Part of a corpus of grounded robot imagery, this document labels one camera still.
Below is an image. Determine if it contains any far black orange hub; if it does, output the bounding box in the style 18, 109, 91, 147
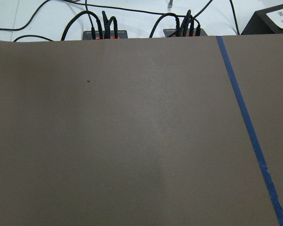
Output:
82, 30, 128, 40

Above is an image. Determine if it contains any brown paper table cover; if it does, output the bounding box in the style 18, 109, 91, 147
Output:
0, 34, 283, 226

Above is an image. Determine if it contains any near black orange hub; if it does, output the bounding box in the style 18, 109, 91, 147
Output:
163, 28, 208, 38

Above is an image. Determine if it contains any black orange hub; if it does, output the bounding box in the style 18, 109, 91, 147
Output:
82, 30, 128, 40
163, 28, 208, 38

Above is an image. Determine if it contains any black box with label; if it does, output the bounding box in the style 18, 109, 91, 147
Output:
241, 4, 283, 35

